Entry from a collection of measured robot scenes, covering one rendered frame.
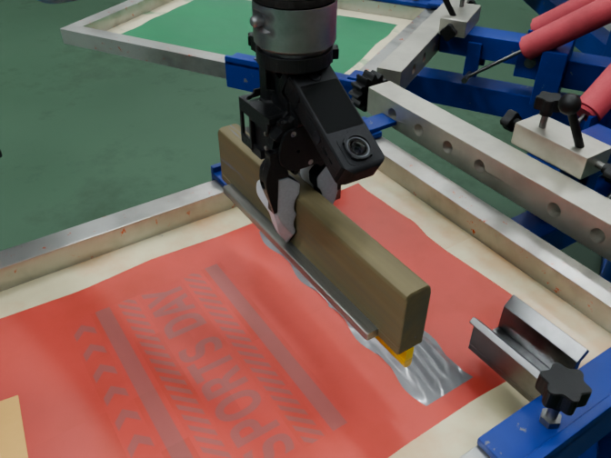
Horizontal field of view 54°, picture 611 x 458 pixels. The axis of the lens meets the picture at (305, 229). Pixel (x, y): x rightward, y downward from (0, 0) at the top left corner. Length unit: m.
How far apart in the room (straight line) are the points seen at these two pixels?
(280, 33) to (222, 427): 0.39
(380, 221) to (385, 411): 0.33
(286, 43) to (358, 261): 0.20
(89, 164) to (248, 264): 2.27
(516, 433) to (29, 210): 2.43
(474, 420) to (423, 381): 0.07
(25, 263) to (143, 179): 2.02
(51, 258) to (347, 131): 0.47
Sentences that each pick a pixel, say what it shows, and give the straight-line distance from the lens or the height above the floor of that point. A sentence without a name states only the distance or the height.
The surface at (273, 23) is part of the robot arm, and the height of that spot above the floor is 1.32.
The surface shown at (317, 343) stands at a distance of 0.72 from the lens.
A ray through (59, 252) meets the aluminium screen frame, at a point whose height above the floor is 0.98.
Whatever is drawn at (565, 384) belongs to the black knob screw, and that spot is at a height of 1.06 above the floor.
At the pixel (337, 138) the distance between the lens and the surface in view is 0.53.
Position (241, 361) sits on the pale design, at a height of 0.95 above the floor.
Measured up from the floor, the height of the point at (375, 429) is 0.95.
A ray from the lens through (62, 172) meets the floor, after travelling 3.02.
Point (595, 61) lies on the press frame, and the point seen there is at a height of 1.02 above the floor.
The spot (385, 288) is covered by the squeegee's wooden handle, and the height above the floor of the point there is 1.13.
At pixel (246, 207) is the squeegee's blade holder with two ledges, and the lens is 0.72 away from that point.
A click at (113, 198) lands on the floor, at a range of 2.75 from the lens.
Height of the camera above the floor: 1.49
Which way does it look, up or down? 38 degrees down
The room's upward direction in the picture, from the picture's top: straight up
